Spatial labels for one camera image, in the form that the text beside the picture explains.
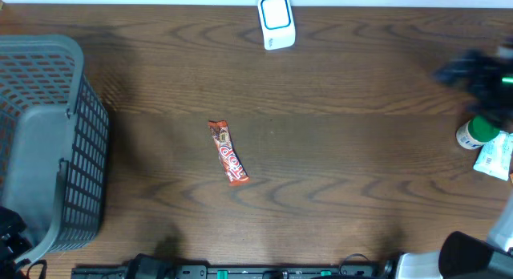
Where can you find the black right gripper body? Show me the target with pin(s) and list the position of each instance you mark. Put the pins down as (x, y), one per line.
(493, 84)

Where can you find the green lid jar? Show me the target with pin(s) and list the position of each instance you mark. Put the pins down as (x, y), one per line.
(475, 133)

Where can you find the teal wet wipes pack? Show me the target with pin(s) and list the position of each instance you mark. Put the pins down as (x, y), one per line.
(495, 157)

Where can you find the red Top chocolate bar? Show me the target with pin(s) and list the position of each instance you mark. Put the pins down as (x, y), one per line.
(229, 160)

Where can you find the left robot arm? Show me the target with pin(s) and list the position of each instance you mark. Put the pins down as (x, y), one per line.
(13, 245)

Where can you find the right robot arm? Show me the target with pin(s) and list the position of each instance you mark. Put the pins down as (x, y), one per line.
(461, 255)

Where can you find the white barcode scanner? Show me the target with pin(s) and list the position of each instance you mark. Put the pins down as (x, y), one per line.
(277, 24)

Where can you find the grey plastic basket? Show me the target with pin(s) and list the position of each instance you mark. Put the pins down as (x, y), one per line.
(54, 143)

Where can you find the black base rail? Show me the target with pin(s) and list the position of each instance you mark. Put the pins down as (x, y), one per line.
(143, 266)

